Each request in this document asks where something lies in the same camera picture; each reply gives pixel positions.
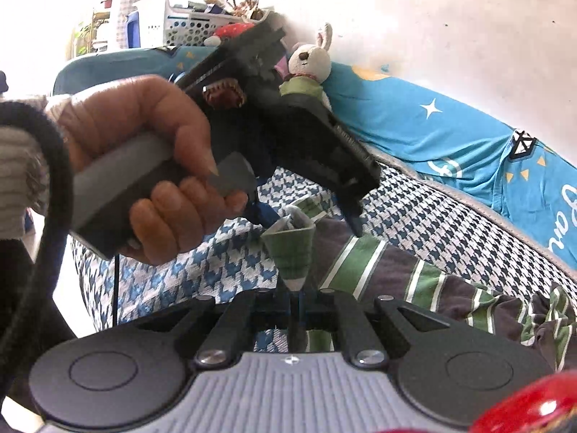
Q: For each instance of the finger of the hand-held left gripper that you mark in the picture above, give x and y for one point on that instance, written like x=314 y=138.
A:
x=351 y=216
x=266 y=212

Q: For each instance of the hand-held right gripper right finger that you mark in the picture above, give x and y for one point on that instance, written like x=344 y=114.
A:
x=356 y=324

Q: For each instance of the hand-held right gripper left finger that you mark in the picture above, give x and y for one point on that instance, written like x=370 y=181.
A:
x=225 y=324

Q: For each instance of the green grey striped T-shirt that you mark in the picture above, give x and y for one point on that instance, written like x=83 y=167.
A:
x=383 y=261

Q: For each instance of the person's left hand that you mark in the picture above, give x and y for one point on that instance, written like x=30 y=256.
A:
x=135 y=108

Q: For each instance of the blue houndstooth mattress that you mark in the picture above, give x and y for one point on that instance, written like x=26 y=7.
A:
x=405 y=207

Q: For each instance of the white rabbit plush toy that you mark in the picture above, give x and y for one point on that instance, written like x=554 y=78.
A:
x=311 y=61

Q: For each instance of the blue printed pillow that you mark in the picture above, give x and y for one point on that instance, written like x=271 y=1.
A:
x=428 y=126

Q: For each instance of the white perforated plastic basket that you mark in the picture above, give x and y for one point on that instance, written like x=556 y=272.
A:
x=189 y=22

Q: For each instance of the teal pillow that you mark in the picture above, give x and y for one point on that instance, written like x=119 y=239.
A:
x=126 y=63

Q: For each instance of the red glossy object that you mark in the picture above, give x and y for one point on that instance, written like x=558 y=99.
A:
x=527 y=408

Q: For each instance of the blue plastic bin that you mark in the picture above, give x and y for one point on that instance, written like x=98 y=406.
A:
x=133 y=31

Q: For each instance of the green potted plant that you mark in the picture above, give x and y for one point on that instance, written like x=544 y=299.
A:
x=88 y=31

